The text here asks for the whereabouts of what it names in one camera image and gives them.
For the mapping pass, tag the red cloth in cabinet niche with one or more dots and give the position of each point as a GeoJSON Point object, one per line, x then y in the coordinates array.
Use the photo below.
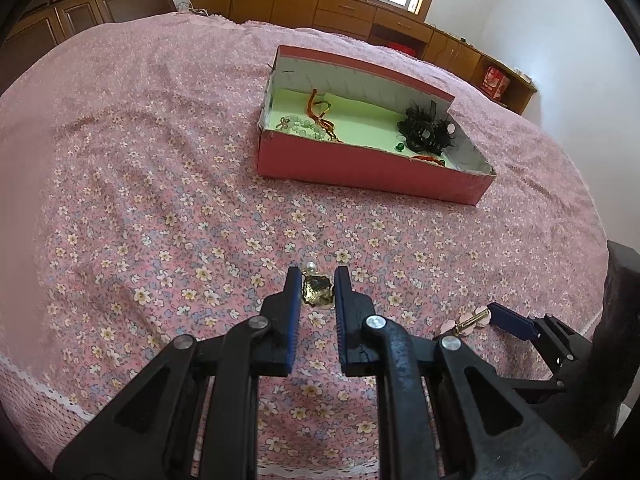
{"type": "Point", "coordinates": [402, 50]}

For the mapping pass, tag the pink hair clip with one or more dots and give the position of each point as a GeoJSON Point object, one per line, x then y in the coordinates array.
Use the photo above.
{"type": "Point", "coordinates": [465, 322]}

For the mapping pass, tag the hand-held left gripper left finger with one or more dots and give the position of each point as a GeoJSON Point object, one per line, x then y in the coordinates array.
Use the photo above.
{"type": "Point", "coordinates": [292, 310]}

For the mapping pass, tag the gold pearl brooch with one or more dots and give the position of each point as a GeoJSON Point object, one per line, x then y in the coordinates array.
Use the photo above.
{"type": "Point", "coordinates": [317, 292]}

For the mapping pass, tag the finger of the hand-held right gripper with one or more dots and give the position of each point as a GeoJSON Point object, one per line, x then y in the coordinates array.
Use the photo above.
{"type": "Point", "coordinates": [512, 322]}

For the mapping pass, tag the long wooden cabinet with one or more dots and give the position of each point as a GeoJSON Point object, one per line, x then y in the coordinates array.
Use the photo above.
{"type": "Point", "coordinates": [300, 5]}

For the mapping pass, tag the black feather hair accessory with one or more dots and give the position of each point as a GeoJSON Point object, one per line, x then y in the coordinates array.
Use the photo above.
{"type": "Point", "coordinates": [425, 130]}

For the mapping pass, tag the pink floral bedspread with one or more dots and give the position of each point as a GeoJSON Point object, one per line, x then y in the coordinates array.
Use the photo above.
{"type": "Point", "coordinates": [150, 160]}

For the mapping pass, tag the dark wooden headboard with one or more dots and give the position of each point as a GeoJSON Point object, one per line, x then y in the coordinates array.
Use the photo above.
{"type": "Point", "coordinates": [90, 5]}

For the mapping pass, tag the pink cardboard box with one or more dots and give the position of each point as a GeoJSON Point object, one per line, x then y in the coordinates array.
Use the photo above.
{"type": "Point", "coordinates": [360, 170]}

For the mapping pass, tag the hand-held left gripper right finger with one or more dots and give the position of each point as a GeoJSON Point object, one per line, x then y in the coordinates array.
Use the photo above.
{"type": "Point", "coordinates": [344, 310]}

